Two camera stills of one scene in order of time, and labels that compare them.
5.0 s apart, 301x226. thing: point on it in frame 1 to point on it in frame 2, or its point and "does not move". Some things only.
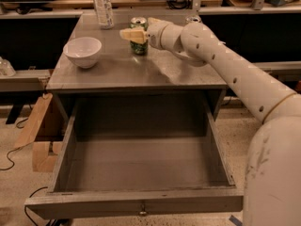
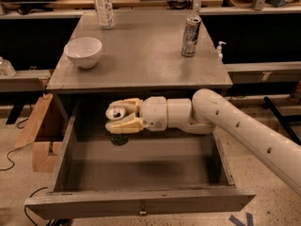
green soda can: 137,48 to 119,138
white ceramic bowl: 83,51 does not move
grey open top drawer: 146,155 does not move
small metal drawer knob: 143,210 does not move
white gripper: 154,35 to 154,113
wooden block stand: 43,161 does not move
